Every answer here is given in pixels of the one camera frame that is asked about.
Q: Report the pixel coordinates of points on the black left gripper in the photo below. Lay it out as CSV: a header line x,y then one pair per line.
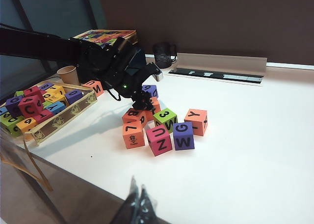
x,y
125,89

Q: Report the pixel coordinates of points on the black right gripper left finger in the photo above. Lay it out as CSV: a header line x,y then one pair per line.
x,y
128,214

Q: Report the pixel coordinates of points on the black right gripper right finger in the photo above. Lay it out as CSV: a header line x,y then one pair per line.
x,y
148,214

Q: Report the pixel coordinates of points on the orange block I and 2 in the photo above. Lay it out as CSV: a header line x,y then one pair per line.
x,y
154,109

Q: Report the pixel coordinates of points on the green block O and 3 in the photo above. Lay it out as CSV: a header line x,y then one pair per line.
x,y
164,116

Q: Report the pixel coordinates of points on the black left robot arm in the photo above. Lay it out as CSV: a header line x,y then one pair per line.
x,y
36,47

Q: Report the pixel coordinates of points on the yellow letter block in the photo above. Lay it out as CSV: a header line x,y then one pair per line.
x,y
56,91

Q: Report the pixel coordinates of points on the purple block W and 9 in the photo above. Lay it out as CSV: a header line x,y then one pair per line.
x,y
150,89

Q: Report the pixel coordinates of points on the orange block B and C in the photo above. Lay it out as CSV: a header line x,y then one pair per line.
x,y
132,116

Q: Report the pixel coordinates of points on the orange block D and Queen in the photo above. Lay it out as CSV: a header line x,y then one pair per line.
x,y
133,138

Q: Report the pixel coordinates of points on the pink block X and Z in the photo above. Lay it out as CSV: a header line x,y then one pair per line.
x,y
159,140

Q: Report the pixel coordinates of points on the black mesh cup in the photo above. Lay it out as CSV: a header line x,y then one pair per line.
x,y
163,55

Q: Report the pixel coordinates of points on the orange block U and M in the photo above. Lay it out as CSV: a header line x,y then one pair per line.
x,y
94,89

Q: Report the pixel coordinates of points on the purple block W and G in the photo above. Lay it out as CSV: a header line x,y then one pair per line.
x,y
184,138

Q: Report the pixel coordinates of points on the orange block with Y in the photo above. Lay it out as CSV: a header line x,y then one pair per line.
x,y
196,120

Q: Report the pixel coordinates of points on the purple block O and I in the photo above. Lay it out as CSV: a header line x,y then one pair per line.
x,y
73,95

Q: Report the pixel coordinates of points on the yellow patterned box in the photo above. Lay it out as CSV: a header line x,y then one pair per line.
x,y
108,35

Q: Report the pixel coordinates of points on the open gold-trimmed block bag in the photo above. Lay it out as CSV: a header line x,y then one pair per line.
x,y
66,116

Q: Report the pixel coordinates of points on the brown paper cup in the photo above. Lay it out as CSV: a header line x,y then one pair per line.
x,y
68,75

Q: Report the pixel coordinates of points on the blue block K and Y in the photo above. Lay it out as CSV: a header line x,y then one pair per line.
x,y
55,107

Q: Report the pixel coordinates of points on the purple block with 8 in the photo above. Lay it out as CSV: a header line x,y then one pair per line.
x,y
46,86

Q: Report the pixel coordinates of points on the red block with T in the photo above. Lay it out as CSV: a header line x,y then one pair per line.
x,y
43,116

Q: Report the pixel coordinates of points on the grey desk divider panel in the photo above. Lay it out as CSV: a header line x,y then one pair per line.
x,y
208,20

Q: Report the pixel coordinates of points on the red block with 7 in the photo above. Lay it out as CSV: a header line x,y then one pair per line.
x,y
32,91

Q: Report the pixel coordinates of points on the red block C and 4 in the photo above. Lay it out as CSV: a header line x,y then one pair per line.
x,y
29,107

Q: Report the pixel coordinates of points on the orange block with 9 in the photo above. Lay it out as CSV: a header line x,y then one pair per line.
x,y
27,123

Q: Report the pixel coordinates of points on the purple block with G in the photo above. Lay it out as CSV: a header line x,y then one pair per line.
x,y
13,103

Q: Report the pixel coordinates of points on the green block with D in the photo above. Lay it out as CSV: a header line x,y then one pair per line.
x,y
11,124

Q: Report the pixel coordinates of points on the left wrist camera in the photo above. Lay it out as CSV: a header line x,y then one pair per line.
x,y
137,62

